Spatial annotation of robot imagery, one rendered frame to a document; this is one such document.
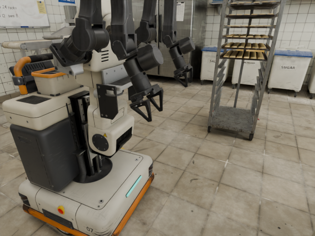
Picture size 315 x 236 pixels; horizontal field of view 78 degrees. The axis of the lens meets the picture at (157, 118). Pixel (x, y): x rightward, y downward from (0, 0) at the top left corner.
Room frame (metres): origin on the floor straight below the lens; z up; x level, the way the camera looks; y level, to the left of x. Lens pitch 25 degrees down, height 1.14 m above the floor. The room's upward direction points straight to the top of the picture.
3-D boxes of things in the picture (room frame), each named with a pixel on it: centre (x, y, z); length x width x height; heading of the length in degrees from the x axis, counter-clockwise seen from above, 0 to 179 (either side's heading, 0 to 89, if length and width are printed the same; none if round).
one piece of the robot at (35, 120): (1.08, 0.53, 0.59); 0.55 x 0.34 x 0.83; 157
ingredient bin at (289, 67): (3.63, -2.39, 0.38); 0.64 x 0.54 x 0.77; 151
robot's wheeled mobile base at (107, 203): (1.05, 0.45, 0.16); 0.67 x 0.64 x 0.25; 67
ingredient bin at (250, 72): (3.94, -1.82, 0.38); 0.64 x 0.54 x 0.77; 152
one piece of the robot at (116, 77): (0.93, 0.18, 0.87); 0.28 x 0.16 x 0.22; 157
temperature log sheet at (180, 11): (4.08, -0.39, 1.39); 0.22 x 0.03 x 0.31; 61
